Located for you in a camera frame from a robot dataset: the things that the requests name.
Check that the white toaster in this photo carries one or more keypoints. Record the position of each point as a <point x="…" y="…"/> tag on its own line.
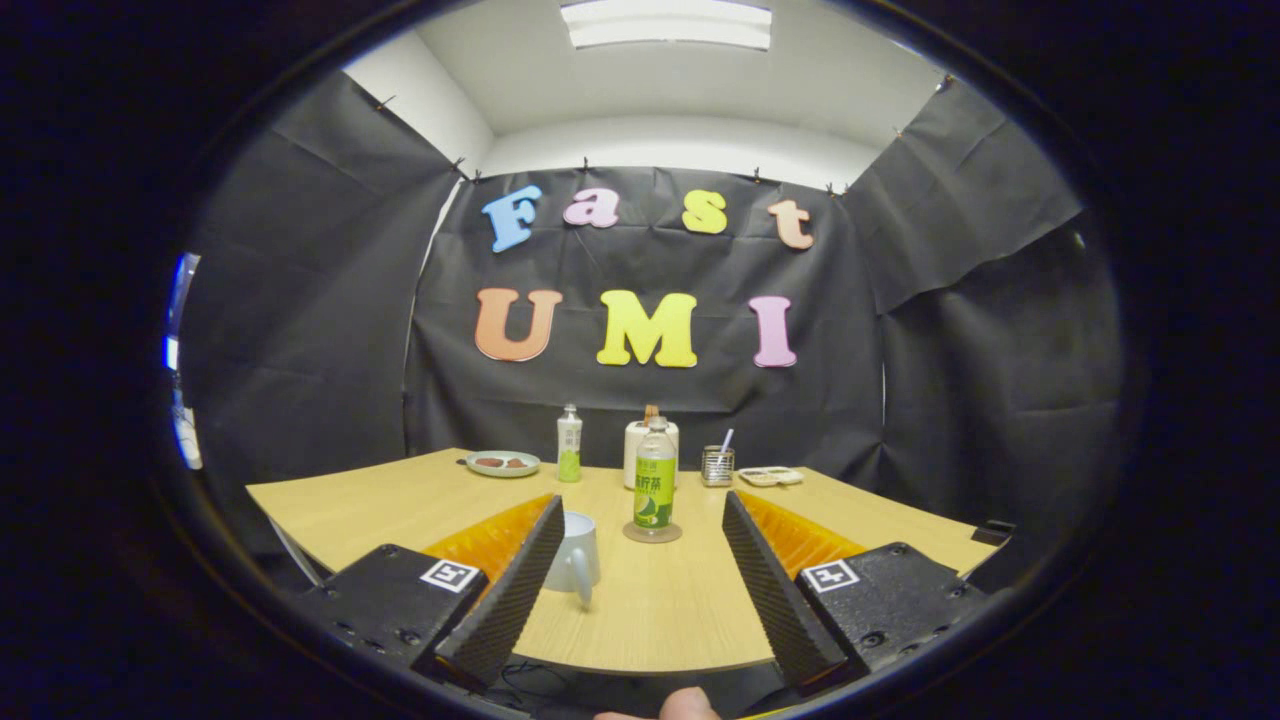
<point x="629" y="455"/>

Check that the ceiling light panel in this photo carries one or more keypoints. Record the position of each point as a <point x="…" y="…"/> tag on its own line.
<point x="665" y="22"/>

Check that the white cup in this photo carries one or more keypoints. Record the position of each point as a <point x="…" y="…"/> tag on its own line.
<point x="575" y="550"/>

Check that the green label juice bottle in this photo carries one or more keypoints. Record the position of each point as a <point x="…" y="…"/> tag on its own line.
<point x="654" y="490"/>

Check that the small black box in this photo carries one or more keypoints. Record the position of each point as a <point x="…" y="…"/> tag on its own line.
<point x="995" y="532"/>

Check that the slim white green bottle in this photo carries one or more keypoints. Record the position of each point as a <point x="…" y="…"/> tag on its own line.
<point x="569" y="450"/>

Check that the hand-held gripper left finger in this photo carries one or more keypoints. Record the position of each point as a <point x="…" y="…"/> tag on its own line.
<point x="505" y="600"/>

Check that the round brown coaster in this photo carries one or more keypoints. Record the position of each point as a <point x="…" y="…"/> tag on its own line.
<point x="630" y="535"/>

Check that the white divided tray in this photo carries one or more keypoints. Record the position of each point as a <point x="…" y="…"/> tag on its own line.
<point x="770" y="477"/>

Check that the pale green round plate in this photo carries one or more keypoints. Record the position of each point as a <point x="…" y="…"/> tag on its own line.
<point x="503" y="472"/>

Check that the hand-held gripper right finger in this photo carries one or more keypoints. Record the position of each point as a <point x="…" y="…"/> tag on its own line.
<point x="775" y="600"/>

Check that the wooden table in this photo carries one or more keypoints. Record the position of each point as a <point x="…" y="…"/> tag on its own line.
<point x="350" y="510"/>

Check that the metal mesh holder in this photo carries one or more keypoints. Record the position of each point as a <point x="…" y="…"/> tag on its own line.
<point x="717" y="468"/>

